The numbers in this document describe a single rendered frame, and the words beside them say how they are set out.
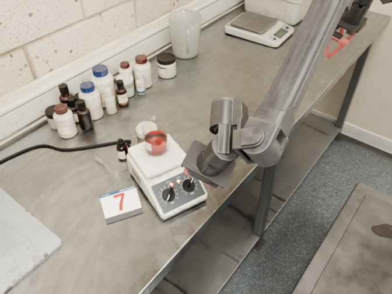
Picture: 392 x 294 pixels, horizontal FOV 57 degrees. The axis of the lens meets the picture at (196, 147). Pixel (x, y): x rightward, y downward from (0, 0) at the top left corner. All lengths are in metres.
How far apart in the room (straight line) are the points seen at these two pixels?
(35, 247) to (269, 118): 0.59
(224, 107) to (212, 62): 0.78
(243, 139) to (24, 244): 0.56
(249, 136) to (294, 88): 0.12
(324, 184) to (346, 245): 0.72
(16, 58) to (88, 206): 0.49
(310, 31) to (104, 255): 0.63
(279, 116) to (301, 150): 1.48
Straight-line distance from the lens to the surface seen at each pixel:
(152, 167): 0.89
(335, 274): 1.34
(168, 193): 0.87
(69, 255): 0.89
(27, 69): 1.22
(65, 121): 1.11
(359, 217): 1.50
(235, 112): 0.68
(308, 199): 1.98
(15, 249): 0.93
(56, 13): 1.23
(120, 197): 0.92
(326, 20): 0.73
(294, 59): 0.69
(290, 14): 1.77
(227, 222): 1.72
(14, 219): 0.99
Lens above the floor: 1.48
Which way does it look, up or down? 43 degrees down
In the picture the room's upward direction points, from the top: straight up
